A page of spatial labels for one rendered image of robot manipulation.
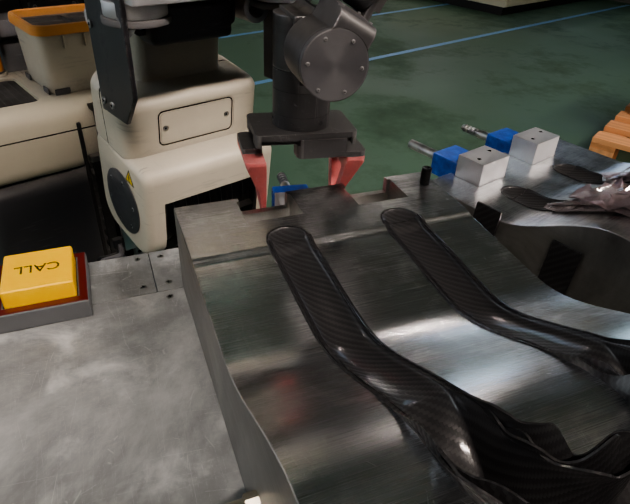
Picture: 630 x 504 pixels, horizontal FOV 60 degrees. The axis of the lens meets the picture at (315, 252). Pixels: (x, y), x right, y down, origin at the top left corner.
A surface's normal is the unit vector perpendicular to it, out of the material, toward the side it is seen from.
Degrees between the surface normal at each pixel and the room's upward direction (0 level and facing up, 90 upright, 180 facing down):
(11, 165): 90
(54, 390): 0
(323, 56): 89
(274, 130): 1
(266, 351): 4
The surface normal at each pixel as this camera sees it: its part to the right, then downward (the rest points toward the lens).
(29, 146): 0.65, 0.45
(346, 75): 0.28, 0.54
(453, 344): -0.12, -0.98
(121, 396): 0.04, -0.82
